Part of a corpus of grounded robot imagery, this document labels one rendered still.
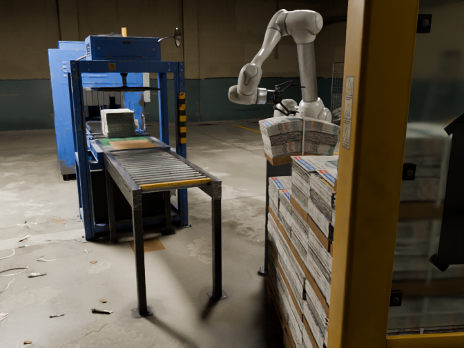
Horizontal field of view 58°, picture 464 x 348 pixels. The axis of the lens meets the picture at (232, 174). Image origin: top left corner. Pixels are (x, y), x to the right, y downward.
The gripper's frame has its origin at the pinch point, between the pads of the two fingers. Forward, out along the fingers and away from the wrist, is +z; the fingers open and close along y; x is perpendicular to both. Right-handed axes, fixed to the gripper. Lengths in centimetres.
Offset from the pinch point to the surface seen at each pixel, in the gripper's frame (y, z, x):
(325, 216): 35, -9, 98
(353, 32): -22, -30, 164
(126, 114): 41, -133, -200
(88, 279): 142, -130, -40
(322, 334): 81, -5, 102
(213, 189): 60, -46, -12
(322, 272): 57, -7, 97
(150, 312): 137, -80, 5
